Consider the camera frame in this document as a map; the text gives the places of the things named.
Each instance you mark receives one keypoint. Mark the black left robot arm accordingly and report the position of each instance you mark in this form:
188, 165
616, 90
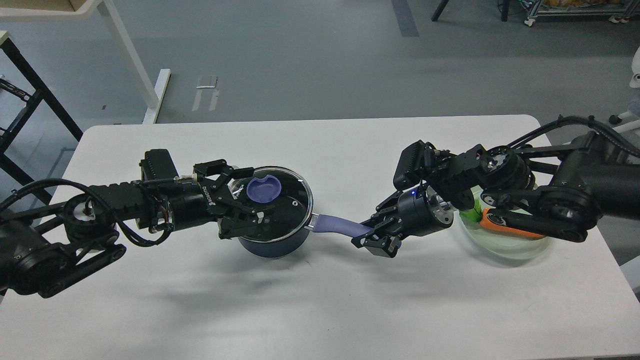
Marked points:
48, 249

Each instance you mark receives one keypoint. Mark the metal wheeled cart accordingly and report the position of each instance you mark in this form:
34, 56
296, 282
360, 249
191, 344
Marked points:
616, 11

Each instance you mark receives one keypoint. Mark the blue saucepan with handle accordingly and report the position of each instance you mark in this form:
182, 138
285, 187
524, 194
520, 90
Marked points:
318, 223

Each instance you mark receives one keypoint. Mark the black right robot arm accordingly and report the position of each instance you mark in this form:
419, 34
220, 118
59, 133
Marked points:
555, 181

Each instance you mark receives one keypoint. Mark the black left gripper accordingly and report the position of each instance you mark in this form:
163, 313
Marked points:
190, 204

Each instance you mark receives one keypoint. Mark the orange toy carrot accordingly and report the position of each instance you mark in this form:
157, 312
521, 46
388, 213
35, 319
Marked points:
488, 222

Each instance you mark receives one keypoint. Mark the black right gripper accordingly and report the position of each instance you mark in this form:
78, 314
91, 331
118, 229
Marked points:
417, 212

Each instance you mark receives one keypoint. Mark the glass pot lid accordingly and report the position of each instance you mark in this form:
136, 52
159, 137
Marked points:
289, 199

